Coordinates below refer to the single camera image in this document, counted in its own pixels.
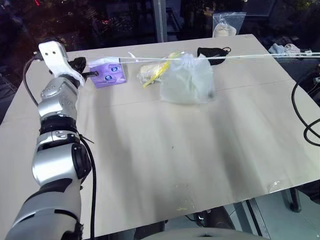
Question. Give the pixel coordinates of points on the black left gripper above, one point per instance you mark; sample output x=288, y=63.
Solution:
x=78, y=63

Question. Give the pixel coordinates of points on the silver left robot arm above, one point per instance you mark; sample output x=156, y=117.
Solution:
x=55, y=160

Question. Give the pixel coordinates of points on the clear bag with yellow zip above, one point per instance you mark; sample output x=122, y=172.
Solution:
x=150, y=71

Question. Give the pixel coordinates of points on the clear zip bag with cream item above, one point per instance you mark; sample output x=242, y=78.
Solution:
x=226, y=25

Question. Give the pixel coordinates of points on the purple tissue pack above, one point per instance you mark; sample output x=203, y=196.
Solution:
x=110, y=76

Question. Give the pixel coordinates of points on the black face mask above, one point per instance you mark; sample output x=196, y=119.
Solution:
x=210, y=53

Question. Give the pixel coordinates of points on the pale blue cloth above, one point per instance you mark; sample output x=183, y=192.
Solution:
x=277, y=48

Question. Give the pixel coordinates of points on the dark rounded shape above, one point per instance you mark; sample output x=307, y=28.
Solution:
x=217, y=220

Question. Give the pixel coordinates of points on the beige cloth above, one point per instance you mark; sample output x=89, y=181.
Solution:
x=292, y=48

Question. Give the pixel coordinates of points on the black table leg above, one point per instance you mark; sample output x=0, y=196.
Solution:
x=293, y=200

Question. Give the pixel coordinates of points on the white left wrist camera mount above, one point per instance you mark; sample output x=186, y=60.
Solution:
x=53, y=56

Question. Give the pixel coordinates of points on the grey metal post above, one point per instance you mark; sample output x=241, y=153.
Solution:
x=160, y=20

